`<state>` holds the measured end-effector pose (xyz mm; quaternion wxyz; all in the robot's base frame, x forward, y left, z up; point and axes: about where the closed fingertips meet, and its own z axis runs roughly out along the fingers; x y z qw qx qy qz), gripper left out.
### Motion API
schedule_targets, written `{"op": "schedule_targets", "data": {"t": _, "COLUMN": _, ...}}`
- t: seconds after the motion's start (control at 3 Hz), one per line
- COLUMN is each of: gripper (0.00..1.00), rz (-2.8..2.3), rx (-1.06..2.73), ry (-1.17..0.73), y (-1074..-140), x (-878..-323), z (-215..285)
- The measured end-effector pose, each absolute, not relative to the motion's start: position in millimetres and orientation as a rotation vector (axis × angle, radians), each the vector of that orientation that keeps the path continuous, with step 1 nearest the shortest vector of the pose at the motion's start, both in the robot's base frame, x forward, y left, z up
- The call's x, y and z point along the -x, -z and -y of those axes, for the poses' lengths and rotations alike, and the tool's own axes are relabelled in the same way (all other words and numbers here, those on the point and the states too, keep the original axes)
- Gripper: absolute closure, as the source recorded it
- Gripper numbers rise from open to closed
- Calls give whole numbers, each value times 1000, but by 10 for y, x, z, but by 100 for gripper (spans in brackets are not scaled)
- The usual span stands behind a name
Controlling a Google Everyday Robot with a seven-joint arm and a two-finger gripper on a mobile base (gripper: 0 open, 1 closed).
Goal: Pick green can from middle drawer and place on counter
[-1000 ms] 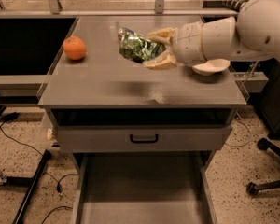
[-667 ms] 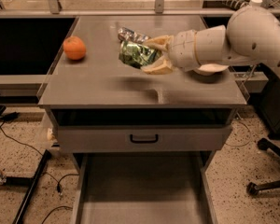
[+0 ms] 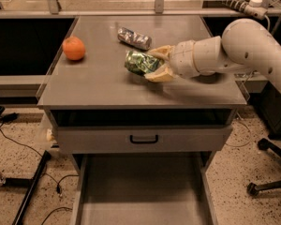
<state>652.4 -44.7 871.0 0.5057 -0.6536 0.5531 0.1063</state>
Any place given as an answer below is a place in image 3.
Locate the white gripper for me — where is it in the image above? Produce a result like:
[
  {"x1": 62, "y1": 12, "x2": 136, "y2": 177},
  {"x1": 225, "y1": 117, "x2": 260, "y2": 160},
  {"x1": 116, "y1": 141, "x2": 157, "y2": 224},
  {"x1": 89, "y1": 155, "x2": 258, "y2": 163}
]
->
[{"x1": 144, "y1": 40, "x2": 200, "y2": 83}]

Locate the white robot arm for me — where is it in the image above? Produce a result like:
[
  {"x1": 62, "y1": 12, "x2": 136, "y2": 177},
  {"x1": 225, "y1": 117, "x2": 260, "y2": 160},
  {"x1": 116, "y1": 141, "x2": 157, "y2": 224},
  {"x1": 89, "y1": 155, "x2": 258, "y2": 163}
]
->
[{"x1": 145, "y1": 19, "x2": 281, "y2": 94}]

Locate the crushed silver can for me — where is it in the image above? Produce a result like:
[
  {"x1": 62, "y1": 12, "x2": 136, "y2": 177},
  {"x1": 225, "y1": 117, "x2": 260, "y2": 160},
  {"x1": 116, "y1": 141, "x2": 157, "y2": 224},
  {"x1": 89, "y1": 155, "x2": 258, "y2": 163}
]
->
[{"x1": 117, "y1": 27, "x2": 152, "y2": 51}]

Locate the grey top drawer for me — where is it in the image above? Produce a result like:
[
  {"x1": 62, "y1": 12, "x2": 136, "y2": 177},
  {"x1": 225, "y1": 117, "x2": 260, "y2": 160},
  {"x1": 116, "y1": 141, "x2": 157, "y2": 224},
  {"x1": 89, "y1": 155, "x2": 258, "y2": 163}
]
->
[{"x1": 56, "y1": 125, "x2": 232, "y2": 154}]

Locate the grey drawer cabinet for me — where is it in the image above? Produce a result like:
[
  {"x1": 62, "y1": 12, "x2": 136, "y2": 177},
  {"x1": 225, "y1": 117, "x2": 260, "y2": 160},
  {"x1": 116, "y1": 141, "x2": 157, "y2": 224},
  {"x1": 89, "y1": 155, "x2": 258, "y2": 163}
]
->
[{"x1": 36, "y1": 14, "x2": 251, "y2": 225}]

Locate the open grey middle drawer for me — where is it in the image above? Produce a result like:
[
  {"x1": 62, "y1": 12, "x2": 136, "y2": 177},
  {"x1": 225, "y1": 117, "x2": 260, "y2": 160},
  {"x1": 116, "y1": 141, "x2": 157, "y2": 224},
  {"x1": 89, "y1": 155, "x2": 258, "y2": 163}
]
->
[{"x1": 70, "y1": 153, "x2": 218, "y2": 225}]

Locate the orange fruit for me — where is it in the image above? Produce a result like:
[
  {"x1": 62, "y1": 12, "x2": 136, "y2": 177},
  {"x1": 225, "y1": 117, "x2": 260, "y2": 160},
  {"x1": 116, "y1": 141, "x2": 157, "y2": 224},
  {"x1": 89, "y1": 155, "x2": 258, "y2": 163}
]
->
[{"x1": 62, "y1": 37, "x2": 85, "y2": 61}]

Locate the black chair leg with caster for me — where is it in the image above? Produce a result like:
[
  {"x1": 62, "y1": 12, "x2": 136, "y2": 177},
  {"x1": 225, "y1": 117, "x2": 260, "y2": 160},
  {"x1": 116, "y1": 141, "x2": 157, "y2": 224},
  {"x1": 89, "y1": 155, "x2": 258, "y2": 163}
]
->
[{"x1": 246, "y1": 137, "x2": 281, "y2": 198}]

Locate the black floor stand bar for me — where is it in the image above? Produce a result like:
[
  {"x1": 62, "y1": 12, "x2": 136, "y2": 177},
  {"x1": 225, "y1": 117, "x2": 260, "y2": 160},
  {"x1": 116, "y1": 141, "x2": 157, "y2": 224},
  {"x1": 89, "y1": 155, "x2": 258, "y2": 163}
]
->
[{"x1": 4, "y1": 151, "x2": 52, "y2": 225}]

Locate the black drawer handle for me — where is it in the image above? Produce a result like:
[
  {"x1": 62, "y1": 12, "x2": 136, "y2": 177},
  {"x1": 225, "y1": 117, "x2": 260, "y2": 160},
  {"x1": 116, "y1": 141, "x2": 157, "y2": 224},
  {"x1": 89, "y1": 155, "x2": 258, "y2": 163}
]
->
[{"x1": 129, "y1": 135, "x2": 159, "y2": 144}]

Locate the white coiled hose fixture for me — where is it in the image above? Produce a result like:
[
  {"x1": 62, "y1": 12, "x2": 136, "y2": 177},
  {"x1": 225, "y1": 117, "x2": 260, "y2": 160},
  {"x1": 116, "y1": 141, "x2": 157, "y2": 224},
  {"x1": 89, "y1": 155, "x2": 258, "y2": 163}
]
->
[{"x1": 216, "y1": 0, "x2": 267, "y2": 20}]

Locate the black floor cable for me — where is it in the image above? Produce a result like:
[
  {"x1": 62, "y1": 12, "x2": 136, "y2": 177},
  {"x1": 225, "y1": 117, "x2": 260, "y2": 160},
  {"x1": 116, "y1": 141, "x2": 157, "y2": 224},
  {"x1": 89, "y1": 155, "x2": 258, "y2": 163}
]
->
[{"x1": 0, "y1": 119, "x2": 80, "y2": 225}]

